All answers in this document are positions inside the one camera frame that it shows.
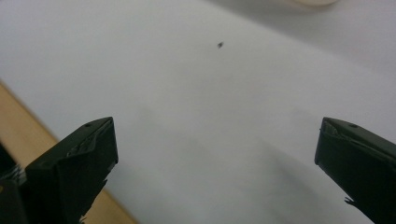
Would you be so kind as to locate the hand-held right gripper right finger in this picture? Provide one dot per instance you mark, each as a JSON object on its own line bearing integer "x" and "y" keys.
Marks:
{"x": 361, "y": 161}

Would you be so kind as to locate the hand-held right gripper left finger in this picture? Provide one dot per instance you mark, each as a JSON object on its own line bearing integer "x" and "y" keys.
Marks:
{"x": 74, "y": 168}

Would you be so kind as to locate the cream round object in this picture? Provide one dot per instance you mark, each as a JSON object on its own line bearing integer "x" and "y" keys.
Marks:
{"x": 314, "y": 2}

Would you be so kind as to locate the small dark speck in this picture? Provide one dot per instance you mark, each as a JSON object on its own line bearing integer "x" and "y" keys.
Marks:
{"x": 220, "y": 45}

